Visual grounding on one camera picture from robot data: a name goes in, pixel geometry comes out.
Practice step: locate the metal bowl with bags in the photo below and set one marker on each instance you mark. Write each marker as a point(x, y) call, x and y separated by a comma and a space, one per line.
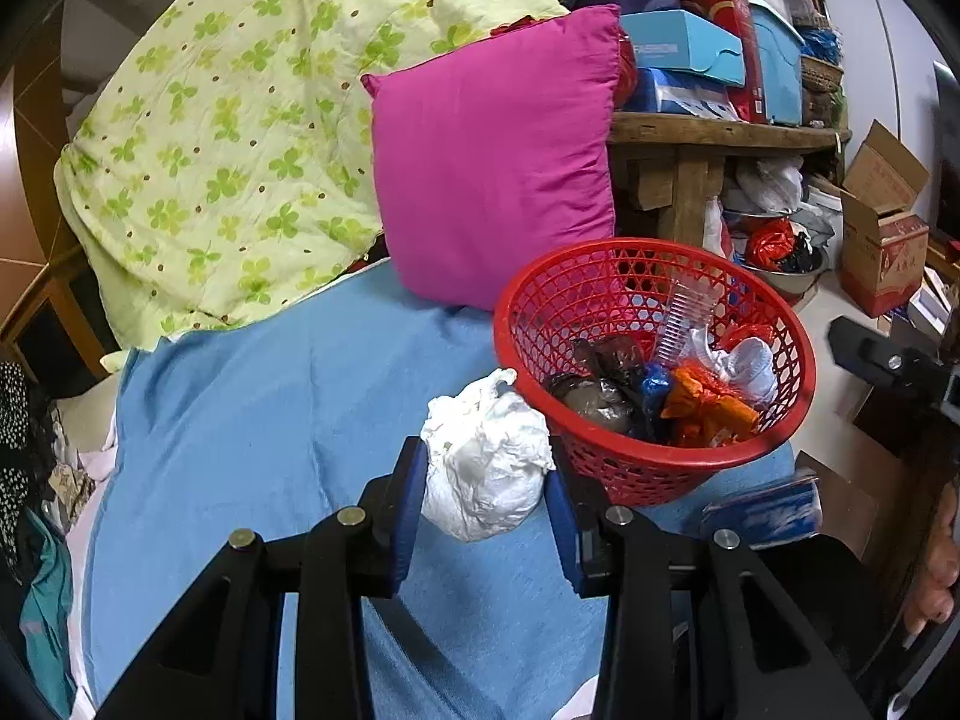
point(784, 255)

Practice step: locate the light blue plastic bag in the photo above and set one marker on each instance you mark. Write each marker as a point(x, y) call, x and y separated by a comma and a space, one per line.
point(748, 367)

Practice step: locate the red gift box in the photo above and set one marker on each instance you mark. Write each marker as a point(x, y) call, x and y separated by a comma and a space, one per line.
point(734, 16)

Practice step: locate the teal jacket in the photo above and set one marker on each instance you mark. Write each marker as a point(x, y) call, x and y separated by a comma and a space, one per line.
point(44, 618)

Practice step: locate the magenta pillow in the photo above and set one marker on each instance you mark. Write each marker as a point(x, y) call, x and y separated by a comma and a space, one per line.
point(487, 158)

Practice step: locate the green clover quilt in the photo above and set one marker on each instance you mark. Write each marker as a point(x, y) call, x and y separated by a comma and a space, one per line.
point(225, 171)

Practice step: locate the light blue cardboard box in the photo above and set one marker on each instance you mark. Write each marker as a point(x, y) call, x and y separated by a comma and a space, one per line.
point(677, 40)

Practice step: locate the wooden headboard frame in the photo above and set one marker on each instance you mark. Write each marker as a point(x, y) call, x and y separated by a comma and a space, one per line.
point(49, 307)

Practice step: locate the orange wrapper trash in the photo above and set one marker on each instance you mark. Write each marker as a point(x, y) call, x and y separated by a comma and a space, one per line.
point(705, 411)

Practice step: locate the person's right hand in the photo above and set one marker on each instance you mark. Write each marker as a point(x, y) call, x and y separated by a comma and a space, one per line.
point(930, 599)

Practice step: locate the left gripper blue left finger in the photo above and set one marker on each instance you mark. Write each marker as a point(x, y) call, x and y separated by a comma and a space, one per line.
point(404, 500)

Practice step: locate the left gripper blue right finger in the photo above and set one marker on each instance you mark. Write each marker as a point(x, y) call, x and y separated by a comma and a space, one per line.
point(561, 493)

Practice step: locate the blue white tissue pack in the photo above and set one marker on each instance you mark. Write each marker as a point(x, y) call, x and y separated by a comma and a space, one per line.
point(678, 93)

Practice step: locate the cardboard box on floor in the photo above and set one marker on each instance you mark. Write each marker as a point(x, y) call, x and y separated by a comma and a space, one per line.
point(885, 243)

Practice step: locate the wooden side table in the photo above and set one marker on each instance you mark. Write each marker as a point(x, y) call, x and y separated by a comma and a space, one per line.
point(665, 167)

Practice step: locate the red plastic mesh basket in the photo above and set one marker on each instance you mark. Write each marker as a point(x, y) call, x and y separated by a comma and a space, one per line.
point(591, 291)

